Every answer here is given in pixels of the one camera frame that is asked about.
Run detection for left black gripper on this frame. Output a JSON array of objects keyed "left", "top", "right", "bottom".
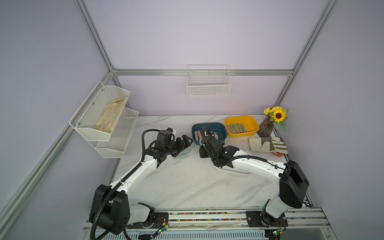
[{"left": 165, "top": 134, "right": 193, "bottom": 158}]

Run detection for dark teal storage box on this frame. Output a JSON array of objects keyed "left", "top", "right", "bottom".
[{"left": 192, "top": 122, "right": 227, "bottom": 145}]

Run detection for white storage box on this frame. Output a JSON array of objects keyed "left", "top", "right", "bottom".
[{"left": 215, "top": 166, "right": 253, "bottom": 176}]

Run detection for yellow storage box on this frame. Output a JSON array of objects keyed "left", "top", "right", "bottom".
[{"left": 225, "top": 116, "right": 259, "bottom": 138}]

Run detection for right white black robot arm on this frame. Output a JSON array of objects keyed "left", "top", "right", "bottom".
[{"left": 200, "top": 127, "right": 309, "bottom": 227}]

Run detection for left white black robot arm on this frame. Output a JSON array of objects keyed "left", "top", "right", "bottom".
[{"left": 89, "top": 128, "right": 194, "bottom": 240}]

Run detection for white green work glove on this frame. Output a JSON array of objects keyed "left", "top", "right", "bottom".
[{"left": 248, "top": 136, "right": 289, "bottom": 155}]

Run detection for purple glass vase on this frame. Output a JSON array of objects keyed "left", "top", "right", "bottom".
[{"left": 257, "top": 116, "right": 274, "bottom": 137}]

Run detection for yellow sunflower bouquet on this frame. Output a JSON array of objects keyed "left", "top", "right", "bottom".
[{"left": 264, "top": 106, "right": 289, "bottom": 134}]

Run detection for beige cloth in shelf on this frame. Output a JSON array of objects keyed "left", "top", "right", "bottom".
[{"left": 94, "top": 97, "right": 128, "bottom": 134}]

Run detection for white mesh two-tier shelf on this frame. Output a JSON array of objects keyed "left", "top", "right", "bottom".
[{"left": 69, "top": 82, "right": 139, "bottom": 159}]

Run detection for white wire wall basket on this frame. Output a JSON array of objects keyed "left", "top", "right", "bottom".
[{"left": 187, "top": 65, "right": 232, "bottom": 97}]

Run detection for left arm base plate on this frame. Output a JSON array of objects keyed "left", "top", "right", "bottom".
[{"left": 127, "top": 212, "right": 169, "bottom": 229}]

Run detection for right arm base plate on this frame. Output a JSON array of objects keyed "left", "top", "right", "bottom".
[{"left": 246, "top": 211, "right": 288, "bottom": 228}]

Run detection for aluminium frame struts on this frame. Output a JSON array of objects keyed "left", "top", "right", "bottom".
[{"left": 1, "top": 1, "right": 338, "bottom": 239}]

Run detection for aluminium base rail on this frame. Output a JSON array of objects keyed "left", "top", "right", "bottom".
[{"left": 126, "top": 207, "right": 334, "bottom": 235}]

